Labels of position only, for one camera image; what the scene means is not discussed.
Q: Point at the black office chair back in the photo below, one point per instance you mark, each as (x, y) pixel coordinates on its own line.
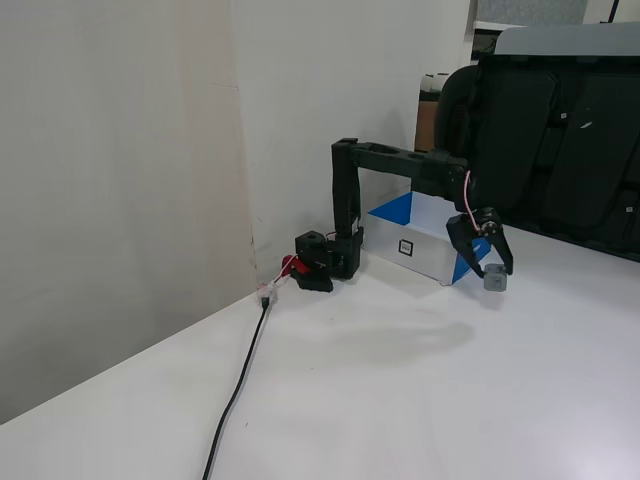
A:
(452, 120)

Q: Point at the small white connector board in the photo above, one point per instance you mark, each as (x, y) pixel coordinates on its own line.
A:
(265, 294)

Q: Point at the blue and white cardboard box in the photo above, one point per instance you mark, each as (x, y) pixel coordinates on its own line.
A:
(425, 250)

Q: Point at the brown cardboard box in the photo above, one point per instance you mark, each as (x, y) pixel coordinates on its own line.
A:
(426, 125)

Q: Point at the gray rounded panel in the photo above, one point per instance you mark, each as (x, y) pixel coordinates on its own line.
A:
(565, 40)

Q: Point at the red table clamp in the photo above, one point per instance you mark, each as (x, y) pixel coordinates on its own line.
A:
(289, 264)

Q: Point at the small gray block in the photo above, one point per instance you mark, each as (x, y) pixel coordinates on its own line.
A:
(494, 279)

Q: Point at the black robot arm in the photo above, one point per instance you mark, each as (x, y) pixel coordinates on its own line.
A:
(400, 162)

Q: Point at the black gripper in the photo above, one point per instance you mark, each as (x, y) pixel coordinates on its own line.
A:
(474, 226)

